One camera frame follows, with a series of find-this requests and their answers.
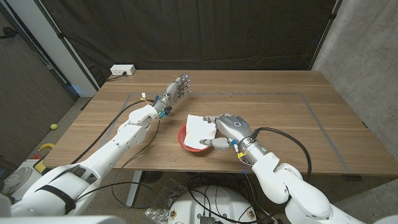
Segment white sneaker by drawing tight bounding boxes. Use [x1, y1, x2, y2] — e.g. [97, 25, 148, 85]
[1, 167, 34, 195]

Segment black base cable loop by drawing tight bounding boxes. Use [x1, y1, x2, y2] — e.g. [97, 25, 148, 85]
[182, 175, 259, 222]

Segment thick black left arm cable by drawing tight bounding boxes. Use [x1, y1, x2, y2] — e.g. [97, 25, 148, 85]
[71, 98, 156, 165]

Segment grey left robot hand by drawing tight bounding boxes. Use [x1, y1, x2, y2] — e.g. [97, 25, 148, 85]
[154, 73, 192, 118]

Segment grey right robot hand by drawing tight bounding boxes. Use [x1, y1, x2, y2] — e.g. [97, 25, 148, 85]
[198, 113, 269, 166]

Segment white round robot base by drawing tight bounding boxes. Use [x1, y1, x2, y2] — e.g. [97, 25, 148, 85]
[167, 185, 258, 224]

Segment white table leg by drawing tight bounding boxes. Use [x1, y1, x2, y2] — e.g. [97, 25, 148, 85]
[125, 170, 143, 208]

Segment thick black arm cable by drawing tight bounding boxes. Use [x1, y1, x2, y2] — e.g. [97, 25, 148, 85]
[250, 126, 313, 179]
[71, 98, 156, 165]

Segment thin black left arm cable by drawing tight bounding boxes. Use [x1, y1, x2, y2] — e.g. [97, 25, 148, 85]
[74, 119, 161, 209]

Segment black round ribbed disc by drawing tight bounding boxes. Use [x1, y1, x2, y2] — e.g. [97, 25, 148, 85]
[141, 170, 164, 185]

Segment white cloth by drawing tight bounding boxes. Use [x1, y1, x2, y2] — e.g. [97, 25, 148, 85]
[183, 114, 218, 149]

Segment red bowl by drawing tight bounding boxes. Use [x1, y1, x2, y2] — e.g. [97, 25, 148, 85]
[177, 123, 212, 153]

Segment white power strip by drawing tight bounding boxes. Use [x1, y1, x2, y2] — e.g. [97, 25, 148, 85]
[109, 64, 136, 77]

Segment yellow and black tool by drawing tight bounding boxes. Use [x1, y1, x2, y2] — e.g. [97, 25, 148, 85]
[33, 142, 55, 174]

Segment black backdrop stand pole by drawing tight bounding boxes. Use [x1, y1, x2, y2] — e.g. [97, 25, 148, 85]
[33, 0, 100, 91]
[307, 0, 343, 71]

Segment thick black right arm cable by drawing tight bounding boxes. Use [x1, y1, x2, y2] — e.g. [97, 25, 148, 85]
[250, 126, 313, 179]

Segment clear plastic bag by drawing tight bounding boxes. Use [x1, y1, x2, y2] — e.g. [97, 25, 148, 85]
[144, 179, 184, 223]

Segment black power strip cable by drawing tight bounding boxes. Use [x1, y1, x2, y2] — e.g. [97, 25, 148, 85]
[105, 72, 127, 82]

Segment black backdrop curtain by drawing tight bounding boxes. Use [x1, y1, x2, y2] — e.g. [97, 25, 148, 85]
[40, 0, 338, 88]

